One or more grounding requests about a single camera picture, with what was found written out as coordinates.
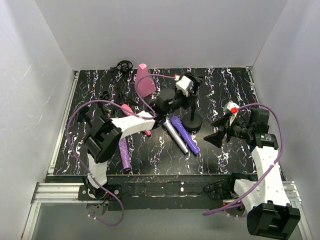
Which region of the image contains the black round-base mic stand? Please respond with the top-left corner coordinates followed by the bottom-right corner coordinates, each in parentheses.
top-left (182, 101), bottom-right (203, 132)

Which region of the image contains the silver microphone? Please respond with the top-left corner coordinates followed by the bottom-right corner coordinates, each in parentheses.
top-left (163, 117), bottom-right (189, 154)

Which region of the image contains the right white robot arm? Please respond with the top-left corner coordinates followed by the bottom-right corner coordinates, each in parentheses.
top-left (204, 102), bottom-right (301, 240)

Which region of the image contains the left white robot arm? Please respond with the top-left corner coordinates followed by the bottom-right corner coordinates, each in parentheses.
top-left (84, 73), bottom-right (203, 199)

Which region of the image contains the black clip mic stand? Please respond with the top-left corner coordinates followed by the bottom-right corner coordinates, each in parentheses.
top-left (77, 90), bottom-right (110, 128)

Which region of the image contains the purple plastic microphone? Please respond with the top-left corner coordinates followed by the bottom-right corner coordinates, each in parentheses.
top-left (170, 115), bottom-right (200, 155)

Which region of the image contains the pink metronome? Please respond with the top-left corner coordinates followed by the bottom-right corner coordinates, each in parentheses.
top-left (134, 63), bottom-right (157, 98)

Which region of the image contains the pink microphone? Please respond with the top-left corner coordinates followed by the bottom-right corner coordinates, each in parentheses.
top-left (121, 104), bottom-right (152, 137)

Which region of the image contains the purple glitter microphone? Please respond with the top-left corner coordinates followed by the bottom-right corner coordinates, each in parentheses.
top-left (118, 138), bottom-right (132, 171)

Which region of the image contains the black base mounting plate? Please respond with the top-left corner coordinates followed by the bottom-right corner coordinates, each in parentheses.
top-left (77, 173), bottom-right (258, 211)

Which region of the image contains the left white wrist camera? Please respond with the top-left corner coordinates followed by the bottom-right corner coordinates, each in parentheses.
top-left (174, 75), bottom-right (194, 97)

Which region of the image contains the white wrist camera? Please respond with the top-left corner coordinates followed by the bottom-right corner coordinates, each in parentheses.
top-left (223, 101), bottom-right (240, 126)
top-left (174, 75), bottom-right (194, 97)

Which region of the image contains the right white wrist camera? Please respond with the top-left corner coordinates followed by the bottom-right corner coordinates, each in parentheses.
top-left (223, 101), bottom-right (240, 126)

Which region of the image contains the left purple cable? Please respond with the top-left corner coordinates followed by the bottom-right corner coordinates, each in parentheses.
top-left (66, 73), bottom-right (181, 227)

